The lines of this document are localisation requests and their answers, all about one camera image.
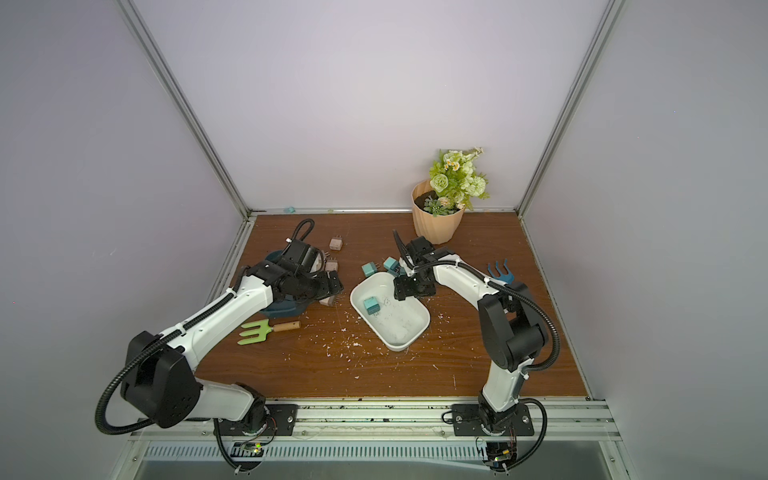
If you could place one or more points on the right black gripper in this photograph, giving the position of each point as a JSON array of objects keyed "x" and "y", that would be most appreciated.
[{"x": 417, "y": 252}]

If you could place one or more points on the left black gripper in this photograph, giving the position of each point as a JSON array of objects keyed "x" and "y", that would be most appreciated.
[{"x": 326, "y": 288}]

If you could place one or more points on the teal plug top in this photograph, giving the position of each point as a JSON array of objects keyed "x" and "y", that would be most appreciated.
[{"x": 392, "y": 266}]

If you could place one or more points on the white oval storage tray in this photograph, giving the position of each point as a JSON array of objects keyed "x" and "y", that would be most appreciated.
[{"x": 399, "y": 323}]

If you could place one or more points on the teal plug lone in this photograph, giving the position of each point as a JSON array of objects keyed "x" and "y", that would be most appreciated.
[{"x": 371, "y": 305}]

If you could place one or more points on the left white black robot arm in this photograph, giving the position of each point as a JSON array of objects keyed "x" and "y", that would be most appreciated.
[{"x": 158, "y": 383}]

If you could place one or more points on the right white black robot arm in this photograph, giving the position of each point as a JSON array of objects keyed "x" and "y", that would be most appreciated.
[{"x": 518, "y": 336}]

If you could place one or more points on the dark teal storage tray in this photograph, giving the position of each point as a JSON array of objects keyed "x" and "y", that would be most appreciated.
[{"x": 285, "y": 304}]

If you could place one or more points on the brown plug near front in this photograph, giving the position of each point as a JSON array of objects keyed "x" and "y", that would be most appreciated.
[{"x": 327, "y": 302}]

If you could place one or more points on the brown plug cluster right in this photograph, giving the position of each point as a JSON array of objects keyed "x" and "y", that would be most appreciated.
[{"x": 331, "y": 265}]

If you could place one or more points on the brown plug far single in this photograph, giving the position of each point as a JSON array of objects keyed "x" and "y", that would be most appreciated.
[{"x": 336, "y": 244}]

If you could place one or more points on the green artificial flower plant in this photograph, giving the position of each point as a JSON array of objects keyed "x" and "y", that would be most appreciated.
[{"x": 455, "y": 182}]

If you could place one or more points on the green garden fork wooden handle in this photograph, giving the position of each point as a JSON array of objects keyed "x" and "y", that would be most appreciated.
[{"x": 258, "y": 331}]

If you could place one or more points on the blue garden fork wooden handle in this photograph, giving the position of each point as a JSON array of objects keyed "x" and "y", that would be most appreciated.
[{"x": 501, "y": 272}]

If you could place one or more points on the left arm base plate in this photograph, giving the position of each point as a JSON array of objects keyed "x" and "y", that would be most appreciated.
[{"x": 267, "y": 419}]

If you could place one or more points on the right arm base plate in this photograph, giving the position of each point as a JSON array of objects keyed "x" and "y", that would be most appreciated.
[{"x": 476, "y": 420}]

